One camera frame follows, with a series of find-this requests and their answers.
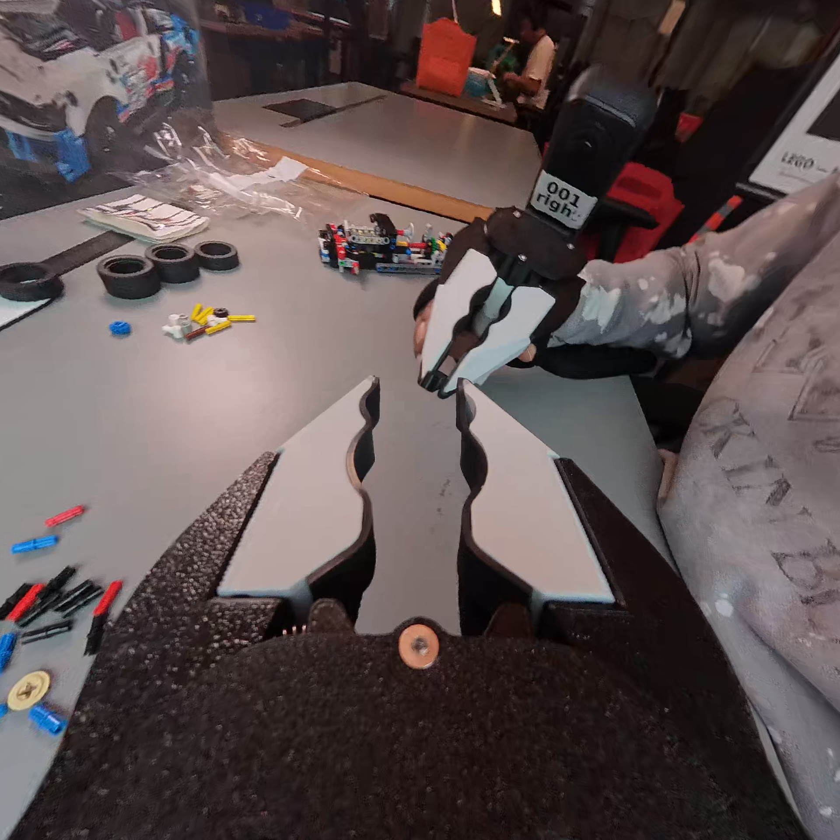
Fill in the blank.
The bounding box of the red office chair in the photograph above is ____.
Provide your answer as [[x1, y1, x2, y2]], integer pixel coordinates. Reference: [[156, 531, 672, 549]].
[[581, 161, 677, 263]]

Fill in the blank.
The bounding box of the pile of yellow brick pieces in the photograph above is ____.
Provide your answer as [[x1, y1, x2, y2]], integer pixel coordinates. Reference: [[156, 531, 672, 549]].
[[163, 303, 257, 342]]

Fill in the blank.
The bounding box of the scatter of small brick pins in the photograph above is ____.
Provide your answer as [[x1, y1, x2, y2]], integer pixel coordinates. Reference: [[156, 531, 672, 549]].
[[0, 504, 126, 735]]

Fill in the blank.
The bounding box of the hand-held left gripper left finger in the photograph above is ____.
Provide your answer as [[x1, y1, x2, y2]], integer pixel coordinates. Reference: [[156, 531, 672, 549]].
[[217, 376, 382, 599]]

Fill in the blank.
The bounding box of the person's grey sweatshirt torso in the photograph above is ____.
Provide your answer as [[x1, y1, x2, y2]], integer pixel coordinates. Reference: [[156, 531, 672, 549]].
[[656, 249, 840, 840]]

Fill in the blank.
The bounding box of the person's right forearm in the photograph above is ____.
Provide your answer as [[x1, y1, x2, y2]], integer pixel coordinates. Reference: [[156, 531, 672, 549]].
[[548, 174, 840, 361]]

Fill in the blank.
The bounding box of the black table cable cover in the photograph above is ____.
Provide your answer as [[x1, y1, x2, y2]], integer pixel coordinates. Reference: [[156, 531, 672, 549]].
[[262, 95, 388, 127]]

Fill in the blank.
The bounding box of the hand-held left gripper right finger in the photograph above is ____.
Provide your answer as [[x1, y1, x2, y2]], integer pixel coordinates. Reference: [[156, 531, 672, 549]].
[[456, 379, 616, 605]]

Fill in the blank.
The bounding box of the orange bag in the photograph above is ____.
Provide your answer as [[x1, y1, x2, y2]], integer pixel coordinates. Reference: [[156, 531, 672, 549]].
[[415, 17, 478, 98]]

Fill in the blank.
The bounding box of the black chair armrest pad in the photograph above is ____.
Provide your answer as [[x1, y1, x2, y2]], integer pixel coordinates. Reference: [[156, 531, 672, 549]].
[[525, 344, 659, 380]]

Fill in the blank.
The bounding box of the grey desk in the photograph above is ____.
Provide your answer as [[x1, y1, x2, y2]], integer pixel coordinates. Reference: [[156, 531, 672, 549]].
[[0, 187, 677, 840]]

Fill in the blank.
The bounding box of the orange striped pole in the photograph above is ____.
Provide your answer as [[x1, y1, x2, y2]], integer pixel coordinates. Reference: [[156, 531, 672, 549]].
[[689, 196, 744, 244]]

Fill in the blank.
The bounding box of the toy car kit box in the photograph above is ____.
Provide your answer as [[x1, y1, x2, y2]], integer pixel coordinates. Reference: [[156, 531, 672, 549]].
[[0, 0, 214, 221]]

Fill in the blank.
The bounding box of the multicoloured brick car chassis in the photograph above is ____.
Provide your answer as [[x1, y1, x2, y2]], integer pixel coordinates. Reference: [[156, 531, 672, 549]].
[[319, 213, 455, 277]]

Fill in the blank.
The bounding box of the framed marker sign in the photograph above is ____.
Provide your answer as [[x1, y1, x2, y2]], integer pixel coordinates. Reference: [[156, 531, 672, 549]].
[[738, 36, 840, 201]]

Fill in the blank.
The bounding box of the person's right hand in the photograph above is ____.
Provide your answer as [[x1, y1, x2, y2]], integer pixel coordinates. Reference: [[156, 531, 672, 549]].
[[413, 298, 539, 364]]

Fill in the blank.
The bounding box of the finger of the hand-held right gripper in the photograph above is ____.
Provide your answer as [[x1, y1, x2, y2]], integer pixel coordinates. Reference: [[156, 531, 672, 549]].
[[419, 249, 501, 391], [436, 285, 559, 399]]

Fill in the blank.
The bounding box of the black holed brick beam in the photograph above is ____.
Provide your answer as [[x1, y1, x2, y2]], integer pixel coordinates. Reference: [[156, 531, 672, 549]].
[[420, 354, 460, 393]]

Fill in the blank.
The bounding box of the tan round gear piece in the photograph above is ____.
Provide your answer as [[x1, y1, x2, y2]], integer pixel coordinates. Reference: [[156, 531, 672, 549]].
[[7, 669, 53, 711]]

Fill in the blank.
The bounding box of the clear plastic bag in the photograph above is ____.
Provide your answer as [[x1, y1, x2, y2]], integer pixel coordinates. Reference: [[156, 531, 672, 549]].
[[115, 123, 370, 227]]

